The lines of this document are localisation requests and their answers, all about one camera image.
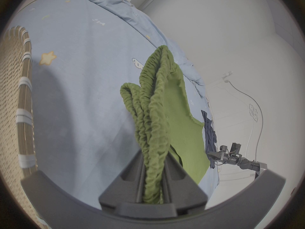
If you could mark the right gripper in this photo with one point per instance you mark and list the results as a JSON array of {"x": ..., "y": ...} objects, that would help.
[{"x": 226, "y": 157}]

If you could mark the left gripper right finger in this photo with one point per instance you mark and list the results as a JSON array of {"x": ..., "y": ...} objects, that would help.
[{"x": 183, "y": 187}]

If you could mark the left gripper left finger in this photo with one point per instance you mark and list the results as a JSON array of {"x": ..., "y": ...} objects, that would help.
[{"x": 124, "y": 187}]

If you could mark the green shorts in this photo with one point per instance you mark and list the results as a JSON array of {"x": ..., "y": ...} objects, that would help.
[{"x": 154, "y": 127}]

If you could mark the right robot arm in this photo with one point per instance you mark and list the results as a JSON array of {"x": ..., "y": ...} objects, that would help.
[{"x": 250, "y": 165}]

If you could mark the dark blue garment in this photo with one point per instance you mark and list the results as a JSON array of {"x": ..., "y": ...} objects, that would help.
[{"x": 209, "y": 132}]

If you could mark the bed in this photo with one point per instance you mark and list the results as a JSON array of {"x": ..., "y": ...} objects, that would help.
[{"x": 83, "y": 92}]

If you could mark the round woven basket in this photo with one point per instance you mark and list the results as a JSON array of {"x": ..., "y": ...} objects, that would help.
[{"x": 12, "y": 104}]

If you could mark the pale blue quilt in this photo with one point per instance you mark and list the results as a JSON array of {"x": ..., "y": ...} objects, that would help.
[{"x": 143, "y": 20}]

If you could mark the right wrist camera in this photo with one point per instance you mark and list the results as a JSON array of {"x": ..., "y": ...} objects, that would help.
[{"x": 223, "y": 148}]

